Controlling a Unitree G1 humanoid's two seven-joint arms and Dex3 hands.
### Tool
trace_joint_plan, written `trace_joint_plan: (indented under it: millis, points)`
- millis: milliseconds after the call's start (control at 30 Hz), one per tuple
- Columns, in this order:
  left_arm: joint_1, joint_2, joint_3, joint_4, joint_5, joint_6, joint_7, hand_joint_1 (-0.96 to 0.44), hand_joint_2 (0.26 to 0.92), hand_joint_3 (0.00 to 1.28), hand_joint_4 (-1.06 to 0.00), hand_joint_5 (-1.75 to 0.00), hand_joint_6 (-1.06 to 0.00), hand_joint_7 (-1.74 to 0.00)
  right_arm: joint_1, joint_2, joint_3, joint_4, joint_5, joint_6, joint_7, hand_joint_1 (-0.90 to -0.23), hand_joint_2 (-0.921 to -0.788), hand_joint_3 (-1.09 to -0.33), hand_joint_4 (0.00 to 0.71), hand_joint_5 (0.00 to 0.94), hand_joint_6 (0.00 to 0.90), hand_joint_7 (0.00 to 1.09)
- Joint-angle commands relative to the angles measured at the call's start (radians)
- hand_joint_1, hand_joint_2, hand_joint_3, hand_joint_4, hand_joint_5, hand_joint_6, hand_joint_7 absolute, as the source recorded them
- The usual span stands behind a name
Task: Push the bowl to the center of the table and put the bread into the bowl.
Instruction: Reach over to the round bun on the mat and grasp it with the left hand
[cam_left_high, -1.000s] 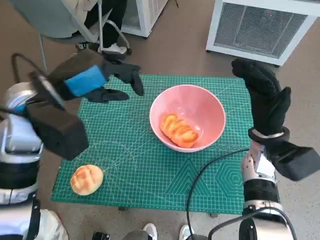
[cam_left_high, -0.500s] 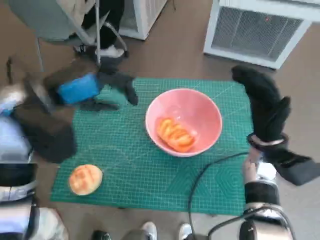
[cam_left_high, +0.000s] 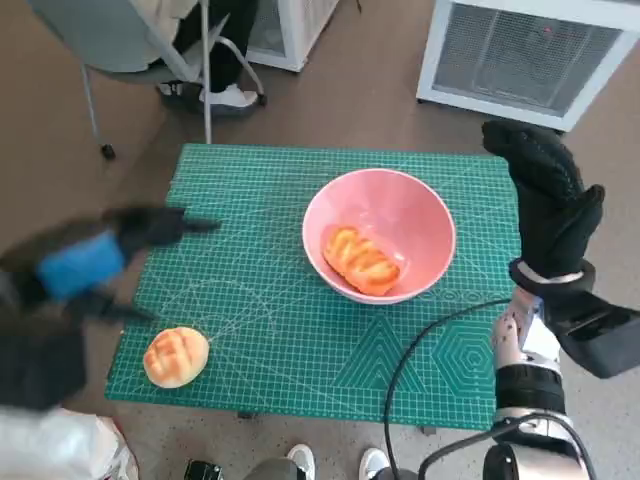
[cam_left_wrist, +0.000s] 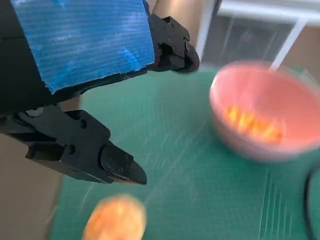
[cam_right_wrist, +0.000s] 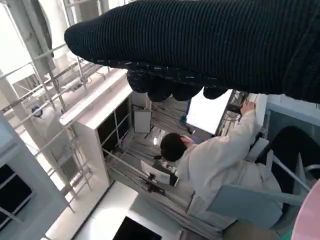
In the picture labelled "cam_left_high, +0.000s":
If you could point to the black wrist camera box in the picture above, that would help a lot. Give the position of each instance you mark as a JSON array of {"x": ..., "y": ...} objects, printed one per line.
[
  {"x": 40, "y": 360},
  {"x": 595, "y": 335}
]

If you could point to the grey office chair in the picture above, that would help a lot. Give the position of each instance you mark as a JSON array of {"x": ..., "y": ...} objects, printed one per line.
[{"x": 120, "y": 40}]

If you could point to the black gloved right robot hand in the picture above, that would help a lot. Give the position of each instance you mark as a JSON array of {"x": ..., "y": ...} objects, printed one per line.
[{"x": 550, "y": 215}]

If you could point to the long orange bread loaf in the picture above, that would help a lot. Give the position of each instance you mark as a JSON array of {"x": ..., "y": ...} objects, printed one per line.
[{"x": 360, "y": 260}]

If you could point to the pink bowl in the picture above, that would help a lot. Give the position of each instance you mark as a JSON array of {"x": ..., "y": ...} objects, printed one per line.
[{"x": 380, "y": 205}]

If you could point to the person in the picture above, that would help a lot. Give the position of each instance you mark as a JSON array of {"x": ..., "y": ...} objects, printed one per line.
[{"x": 225, "y": 35}]

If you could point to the white shoe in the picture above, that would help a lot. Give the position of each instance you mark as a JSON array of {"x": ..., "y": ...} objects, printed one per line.
[
  {"x": 301, "y": 462},
  {"x": 374, "y": 464}
]

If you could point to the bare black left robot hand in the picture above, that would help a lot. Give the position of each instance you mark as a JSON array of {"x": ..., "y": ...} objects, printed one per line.
[{"x": 85, "y": 265}]

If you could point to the large white grilled appliance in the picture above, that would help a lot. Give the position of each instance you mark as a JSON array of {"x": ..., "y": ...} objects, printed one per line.
[{"x": 520, "y": 50}]

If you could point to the round bread bun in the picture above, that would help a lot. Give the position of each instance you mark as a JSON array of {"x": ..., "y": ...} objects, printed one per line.
[{"x": 175, "y": 357}]

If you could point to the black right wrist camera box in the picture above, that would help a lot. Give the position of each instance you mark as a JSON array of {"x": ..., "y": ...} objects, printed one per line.
[{"x": 595, "y": 335}]

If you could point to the green cutting mat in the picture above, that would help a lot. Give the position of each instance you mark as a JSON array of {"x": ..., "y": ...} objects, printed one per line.
[{"x": 270, "y": 325}]

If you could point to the small black device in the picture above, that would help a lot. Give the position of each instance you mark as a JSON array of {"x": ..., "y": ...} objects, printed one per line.
[{"x": 204, "y": 471}]

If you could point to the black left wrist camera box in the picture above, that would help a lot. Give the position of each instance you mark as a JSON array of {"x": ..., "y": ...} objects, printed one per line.
[{"x": 40, "y": 360}]

